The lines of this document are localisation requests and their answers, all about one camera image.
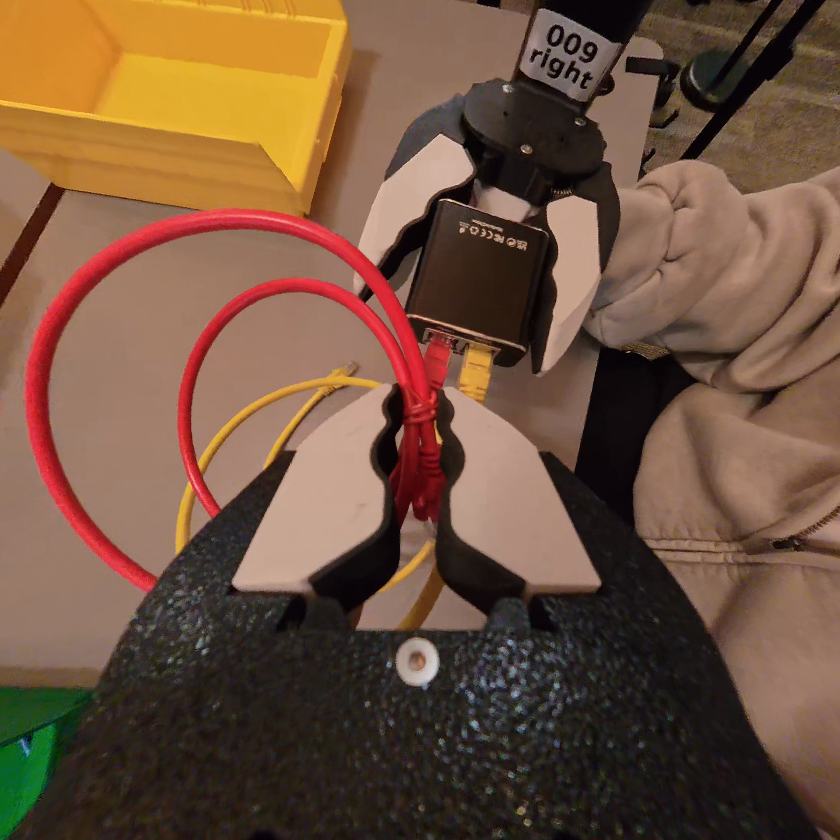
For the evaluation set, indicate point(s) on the dark cloth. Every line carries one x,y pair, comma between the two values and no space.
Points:
610,446

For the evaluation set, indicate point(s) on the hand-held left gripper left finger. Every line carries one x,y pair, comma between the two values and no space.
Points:
315,512

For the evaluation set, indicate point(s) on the person's right forearm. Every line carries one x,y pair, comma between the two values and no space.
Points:
709,262

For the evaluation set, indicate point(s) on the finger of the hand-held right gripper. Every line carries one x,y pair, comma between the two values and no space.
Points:
413,190
577,262

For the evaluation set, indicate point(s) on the black ethernet splitter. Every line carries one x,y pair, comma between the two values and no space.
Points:
479,275

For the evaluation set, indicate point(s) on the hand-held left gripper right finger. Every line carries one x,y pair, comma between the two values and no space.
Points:
525,518

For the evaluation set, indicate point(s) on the yellow plastic bin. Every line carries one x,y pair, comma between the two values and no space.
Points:
164,151

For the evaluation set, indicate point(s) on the black tripod stand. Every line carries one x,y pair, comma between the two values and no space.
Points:
709,79

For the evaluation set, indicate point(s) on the green plastic bin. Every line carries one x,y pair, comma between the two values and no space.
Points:
26,774

